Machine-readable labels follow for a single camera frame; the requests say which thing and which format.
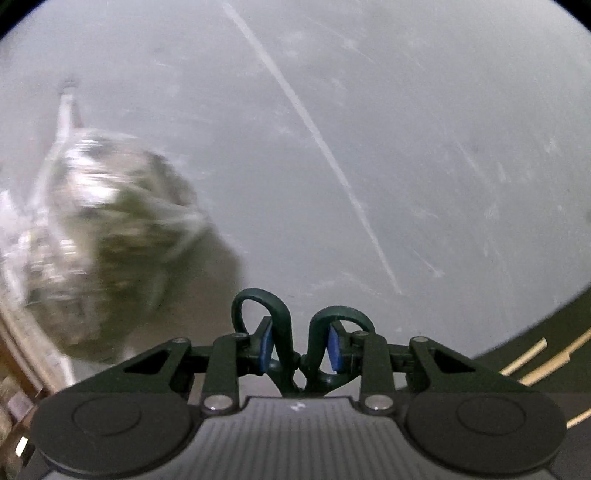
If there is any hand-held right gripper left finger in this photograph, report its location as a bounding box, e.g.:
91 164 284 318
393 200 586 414
74 318 278 414

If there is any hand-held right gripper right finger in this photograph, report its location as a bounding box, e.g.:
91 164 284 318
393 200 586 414
327 320 525 415

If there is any purple banded wooden chopstick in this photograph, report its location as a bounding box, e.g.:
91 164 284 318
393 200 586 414
519 327 591 385

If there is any plastic bag of dried greens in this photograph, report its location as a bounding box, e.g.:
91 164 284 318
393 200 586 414
0 80 245 365

